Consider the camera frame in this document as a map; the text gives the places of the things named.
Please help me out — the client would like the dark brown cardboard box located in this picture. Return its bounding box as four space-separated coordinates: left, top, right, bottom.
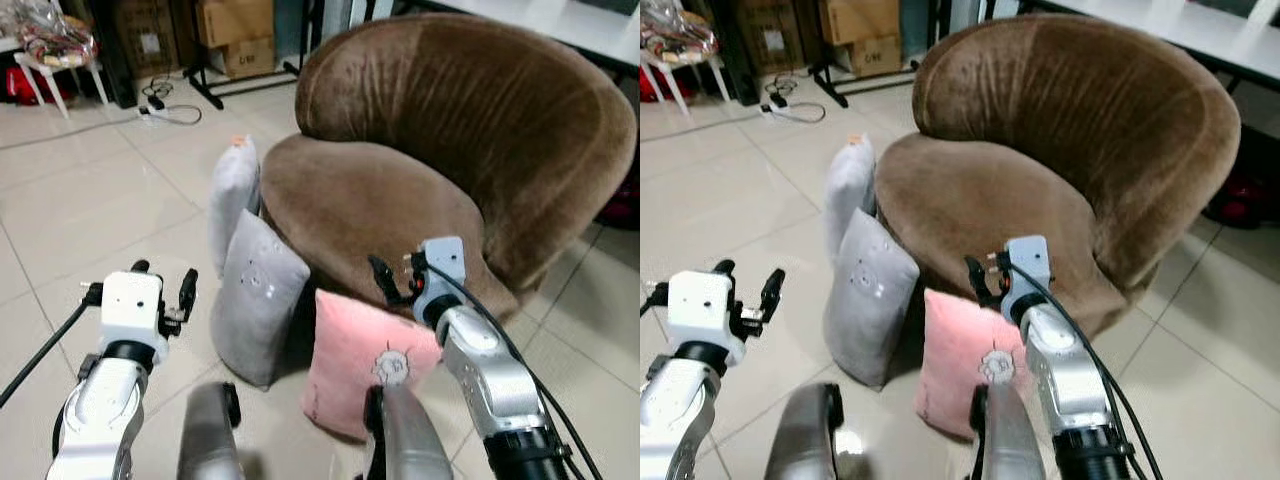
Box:
733 0 802 73
113 0 182 73

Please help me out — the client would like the grey left robot leg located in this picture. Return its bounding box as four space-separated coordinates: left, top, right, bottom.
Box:
177 381 244 480
764 381 847 480

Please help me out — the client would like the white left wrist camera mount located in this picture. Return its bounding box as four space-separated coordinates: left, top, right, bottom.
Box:
99 270 169 348
666 270 741 348

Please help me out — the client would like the large light cardboard box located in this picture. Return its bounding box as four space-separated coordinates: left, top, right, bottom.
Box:
194 0 277 48
819 0 902 47

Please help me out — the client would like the black metal stand base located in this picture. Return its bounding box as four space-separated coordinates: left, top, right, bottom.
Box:
808 0 923 110
183 0 303 111

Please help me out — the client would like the white stool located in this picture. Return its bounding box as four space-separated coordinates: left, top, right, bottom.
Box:
640 45 733 120
13 45 112 120

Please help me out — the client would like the small light cardboard box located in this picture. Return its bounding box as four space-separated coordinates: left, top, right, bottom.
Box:
843 35 905 80
214 37 278 81

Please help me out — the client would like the red bag under stool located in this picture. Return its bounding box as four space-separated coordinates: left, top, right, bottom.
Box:
4 65 73 107
640 65 693 104

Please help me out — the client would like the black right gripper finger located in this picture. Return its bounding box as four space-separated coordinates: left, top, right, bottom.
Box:
367 254 403 308
963 255 992 308

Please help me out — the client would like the brown plush round sofa chair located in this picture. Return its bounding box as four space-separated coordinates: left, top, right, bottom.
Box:
260 12 639 323
875 12 1244 338

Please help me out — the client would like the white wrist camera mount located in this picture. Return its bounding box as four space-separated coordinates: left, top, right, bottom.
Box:
999 235 1052 321
411 236 468 323
99 270 169 348
666 270 741 348

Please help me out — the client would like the grey right robot leg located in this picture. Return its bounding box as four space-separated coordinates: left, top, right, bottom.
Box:
967 384 1048 480
363 384 453 480

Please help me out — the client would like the grey pillow with face print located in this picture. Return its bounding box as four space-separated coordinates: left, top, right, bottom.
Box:
209 209 312 390
822 207 921 390

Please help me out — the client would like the grey robot leg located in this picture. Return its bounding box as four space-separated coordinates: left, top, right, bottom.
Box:
363 384 453 480
177 381 244 480
967 384 1048 480
764 381 847 480

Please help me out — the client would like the clear plastic bag with goods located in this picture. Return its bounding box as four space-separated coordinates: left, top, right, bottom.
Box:
14 0 99 69
640 0 720 67

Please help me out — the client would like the plain grey pillow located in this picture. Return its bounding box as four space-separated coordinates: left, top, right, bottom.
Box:
823 135 879 264
207 135 263 280

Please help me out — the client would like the pink pillow with sheep print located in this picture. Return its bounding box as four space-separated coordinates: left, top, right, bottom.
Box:
301 288 444 442
912 288 1033 442

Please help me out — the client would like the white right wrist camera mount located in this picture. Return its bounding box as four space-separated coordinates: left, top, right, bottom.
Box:
999 235 1052 321
411 236 468 323

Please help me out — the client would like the red object behind sofa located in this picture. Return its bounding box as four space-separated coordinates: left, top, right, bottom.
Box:
598 180 641 232
1203 165 1280 230

